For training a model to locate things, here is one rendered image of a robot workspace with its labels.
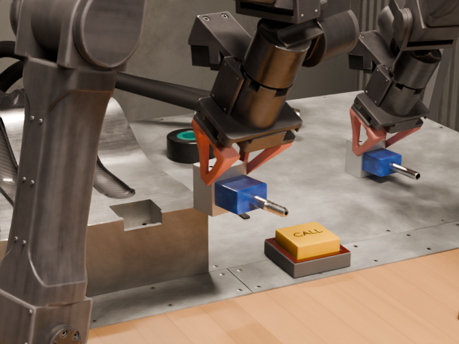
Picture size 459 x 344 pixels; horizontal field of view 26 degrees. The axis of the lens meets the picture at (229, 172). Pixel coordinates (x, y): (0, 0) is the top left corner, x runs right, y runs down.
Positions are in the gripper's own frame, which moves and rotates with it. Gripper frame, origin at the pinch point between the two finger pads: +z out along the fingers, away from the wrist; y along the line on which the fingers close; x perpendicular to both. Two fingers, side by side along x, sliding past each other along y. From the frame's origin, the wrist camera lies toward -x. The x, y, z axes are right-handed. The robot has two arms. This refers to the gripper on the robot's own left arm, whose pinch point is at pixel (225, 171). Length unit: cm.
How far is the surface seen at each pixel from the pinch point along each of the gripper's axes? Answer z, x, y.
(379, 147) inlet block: 16.9, -10.2, -43.4
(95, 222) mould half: 9.7, -5.0, 11.6
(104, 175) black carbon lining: 17.5, -17.7, 1.4
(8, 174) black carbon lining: 20.6, -24.2, 11.5
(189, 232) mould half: 10.9, -0.9, 0.7
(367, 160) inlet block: 17.5, -8.8, -40.0
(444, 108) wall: 136, -108, -235
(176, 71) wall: 164, -181, -162
